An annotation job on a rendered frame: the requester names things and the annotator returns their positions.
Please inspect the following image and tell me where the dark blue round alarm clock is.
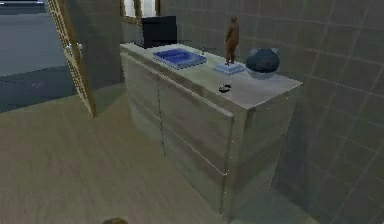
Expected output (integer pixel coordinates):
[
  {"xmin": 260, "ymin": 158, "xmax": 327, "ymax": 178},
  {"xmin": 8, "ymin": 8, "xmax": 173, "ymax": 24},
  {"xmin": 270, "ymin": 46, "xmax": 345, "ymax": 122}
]
[{"xmin": 245, "ymin": 47, "xmax": 281, "ymax": 81}]

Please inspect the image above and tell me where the pale wooden chest of drawers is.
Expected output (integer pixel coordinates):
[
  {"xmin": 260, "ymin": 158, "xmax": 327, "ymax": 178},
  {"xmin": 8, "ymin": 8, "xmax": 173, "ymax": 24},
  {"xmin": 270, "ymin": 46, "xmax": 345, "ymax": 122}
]
[{"xmin": 119, "ymin": 42, "xmax": 304, "ymax": 224}]

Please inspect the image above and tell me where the blue flat tray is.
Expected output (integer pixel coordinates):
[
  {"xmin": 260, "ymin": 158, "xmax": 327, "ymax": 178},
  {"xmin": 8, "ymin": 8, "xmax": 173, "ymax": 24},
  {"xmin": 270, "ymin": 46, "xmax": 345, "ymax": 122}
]
[{"xmin": 152, "ymin": 48, "xmax": 208, "ymax": 71}]

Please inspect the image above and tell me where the brown human figure statue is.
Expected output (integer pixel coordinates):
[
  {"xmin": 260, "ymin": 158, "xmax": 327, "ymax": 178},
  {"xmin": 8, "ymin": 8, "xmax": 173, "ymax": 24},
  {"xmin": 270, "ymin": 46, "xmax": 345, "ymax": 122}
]
[{"xmin": 214, "ymin": 15, "xmax": 247, "ymax": 76}]

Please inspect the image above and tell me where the black television set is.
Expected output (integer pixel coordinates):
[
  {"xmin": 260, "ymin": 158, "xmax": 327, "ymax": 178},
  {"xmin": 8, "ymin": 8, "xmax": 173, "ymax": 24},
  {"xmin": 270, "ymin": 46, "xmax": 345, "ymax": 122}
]
[{"xmin": 134, "ymin": 15, "xmax": 179, "ymax": 50}]

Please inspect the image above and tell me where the wooden framed window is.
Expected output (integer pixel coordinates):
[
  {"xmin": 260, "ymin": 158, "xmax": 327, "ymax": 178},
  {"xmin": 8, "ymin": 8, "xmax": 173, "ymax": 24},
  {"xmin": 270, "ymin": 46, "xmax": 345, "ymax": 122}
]
[{"xmin": 119, "ymin": 0, "xmax": 162, "ymax": 25}]

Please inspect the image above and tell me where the brown round object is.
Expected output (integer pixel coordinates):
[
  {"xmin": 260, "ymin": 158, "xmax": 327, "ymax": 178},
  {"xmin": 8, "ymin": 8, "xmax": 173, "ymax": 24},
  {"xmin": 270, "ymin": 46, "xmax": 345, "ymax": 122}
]
[{"xmin": 101, "ymin": 217, "xmax": 130, "ymax": 224}]

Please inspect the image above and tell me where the white round door knob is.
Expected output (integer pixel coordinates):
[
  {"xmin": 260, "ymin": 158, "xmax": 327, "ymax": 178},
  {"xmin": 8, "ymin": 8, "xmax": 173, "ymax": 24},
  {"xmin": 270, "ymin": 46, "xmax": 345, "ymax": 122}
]
[{"xmin": 64, "ymin": 42, "xmax": 84, "ymax": 54}]

